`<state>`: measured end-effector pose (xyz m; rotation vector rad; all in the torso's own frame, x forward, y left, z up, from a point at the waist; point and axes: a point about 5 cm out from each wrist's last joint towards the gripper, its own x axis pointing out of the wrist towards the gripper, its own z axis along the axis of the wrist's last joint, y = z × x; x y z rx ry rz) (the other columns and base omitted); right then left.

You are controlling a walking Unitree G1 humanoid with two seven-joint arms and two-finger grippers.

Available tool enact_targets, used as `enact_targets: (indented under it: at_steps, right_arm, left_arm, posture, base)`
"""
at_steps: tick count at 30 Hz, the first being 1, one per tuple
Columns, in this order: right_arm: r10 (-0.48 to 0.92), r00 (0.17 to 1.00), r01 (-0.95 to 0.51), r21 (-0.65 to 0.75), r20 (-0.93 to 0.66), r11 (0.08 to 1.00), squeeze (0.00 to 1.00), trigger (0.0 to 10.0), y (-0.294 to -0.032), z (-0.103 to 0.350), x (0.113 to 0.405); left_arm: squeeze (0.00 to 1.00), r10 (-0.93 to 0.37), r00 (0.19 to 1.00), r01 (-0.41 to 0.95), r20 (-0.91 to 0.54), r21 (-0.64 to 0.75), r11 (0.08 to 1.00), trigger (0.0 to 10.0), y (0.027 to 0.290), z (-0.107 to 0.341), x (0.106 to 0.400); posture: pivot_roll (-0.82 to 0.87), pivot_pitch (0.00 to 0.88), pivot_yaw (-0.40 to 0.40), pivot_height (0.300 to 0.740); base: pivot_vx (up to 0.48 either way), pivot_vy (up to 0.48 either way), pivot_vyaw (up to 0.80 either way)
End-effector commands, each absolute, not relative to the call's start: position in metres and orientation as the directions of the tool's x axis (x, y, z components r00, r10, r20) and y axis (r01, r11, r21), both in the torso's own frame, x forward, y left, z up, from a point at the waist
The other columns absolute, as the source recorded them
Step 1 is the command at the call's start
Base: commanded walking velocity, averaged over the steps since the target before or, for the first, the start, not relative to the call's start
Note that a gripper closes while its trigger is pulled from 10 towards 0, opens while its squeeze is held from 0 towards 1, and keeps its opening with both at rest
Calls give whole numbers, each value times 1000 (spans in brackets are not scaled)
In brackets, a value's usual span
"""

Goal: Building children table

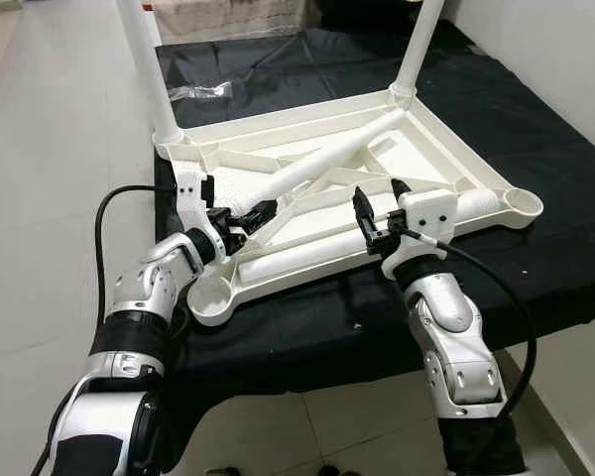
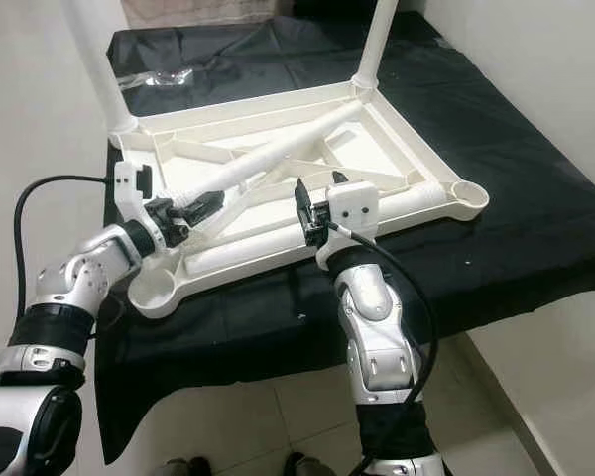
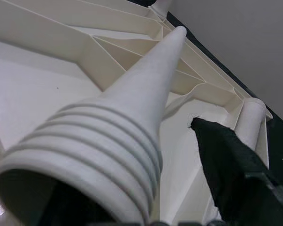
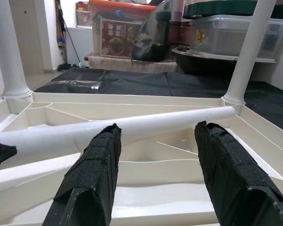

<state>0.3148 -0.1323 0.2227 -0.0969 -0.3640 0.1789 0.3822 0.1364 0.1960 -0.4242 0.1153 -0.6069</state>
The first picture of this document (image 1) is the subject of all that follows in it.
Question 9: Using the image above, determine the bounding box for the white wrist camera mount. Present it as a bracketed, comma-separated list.
[382, 190, 462, 279]
[172, 169, 227, 261]

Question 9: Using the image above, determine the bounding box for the white plastic children table top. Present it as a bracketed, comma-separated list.
[154, 84, 544, 328]

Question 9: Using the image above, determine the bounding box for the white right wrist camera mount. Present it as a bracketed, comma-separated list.
[382, 190, 462, 279]

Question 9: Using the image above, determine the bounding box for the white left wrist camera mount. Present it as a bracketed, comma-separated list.
[172, 169, 227, 261]

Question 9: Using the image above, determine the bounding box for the white plastic table leg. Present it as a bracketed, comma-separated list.
[389, 0, 447, 100]
[114, 0, 184, 148]
[228, 107, 410, 227]
[226, 188, 507, 284]

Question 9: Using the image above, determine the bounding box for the black tablecloth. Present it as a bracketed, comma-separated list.
[154, 20, 595, 472]

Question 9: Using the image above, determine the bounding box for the beige low bench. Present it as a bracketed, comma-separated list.
[151, 0, 318, 46]

